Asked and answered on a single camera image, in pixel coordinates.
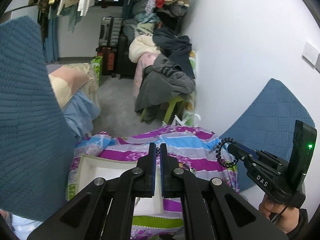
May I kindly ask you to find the cream fluffy blanket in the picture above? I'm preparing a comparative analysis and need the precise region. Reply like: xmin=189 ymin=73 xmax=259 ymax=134
xmin=129 ymin=35 xmax=161 ymax=63

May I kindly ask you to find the white wall switch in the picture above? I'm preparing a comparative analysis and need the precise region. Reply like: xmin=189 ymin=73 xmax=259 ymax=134
xmin=302 ymin=42 xmax=319 ymax=66

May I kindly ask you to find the black bead bracelet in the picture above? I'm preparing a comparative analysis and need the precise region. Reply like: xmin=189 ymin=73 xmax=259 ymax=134
xmin=215 ymin=137 xmax=238 ymax=169

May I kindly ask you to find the green printed shopping bag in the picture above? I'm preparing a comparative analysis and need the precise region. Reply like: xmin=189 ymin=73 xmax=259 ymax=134
xmin=91 ymin=56 xmax=103 ymax=87

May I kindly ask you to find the light blue bed sheet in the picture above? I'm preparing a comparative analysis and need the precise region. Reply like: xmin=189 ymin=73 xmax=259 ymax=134
xmin=62 ymin=90 xmax=101 ymax=140

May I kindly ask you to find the large blue textured cushion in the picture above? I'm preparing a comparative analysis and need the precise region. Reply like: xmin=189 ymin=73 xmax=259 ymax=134
xmin=1 ymin=16 xmax=75 ymax=221

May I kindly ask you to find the dark navy jacket pile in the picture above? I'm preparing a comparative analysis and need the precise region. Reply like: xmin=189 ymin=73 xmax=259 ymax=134
xmin=152 ymin=27 xmax=195 ymax=79

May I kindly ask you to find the small blue textured cushion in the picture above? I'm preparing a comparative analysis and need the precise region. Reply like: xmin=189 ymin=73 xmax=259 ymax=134
xmin=220 ymin=77 xmax=316 ymax=192

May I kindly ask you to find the grey hard suitcase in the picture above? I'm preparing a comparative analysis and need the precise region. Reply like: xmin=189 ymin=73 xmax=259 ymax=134
xmin=99 ymin=17 xmax=122 ymax=47

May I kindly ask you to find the right hand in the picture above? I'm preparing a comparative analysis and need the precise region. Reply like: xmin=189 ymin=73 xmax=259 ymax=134
xmin=259 ymin=194 xmax=299 ymax=233

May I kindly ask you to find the pink cream pillow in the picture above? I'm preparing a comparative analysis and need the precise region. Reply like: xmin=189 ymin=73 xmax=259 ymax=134
xmin=48 ymin=63 xmax=93 ymax=109

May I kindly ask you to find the red suitcase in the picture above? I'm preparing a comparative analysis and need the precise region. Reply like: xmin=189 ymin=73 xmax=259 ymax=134
xmin=97 ymin=47 xmax=117 ymax=75

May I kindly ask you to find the colourful striped floral quilt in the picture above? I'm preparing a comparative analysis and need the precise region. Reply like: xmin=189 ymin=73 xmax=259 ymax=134
xmin=66 ymin=125 xmax=240 ymax=239

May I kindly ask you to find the grey blanket on stool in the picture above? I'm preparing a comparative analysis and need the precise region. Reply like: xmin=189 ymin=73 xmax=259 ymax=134
xmin=135 ymin=54 xmax=196 ymax=112

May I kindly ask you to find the open green cardboard box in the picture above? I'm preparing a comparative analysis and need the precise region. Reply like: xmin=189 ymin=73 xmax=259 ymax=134
xmin=75 ymin=153 xmax=164 ymax=217

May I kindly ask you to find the green stool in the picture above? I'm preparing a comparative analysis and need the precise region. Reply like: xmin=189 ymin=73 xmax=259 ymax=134
xmin=135 ymin=94 xmax=187 ymax=124

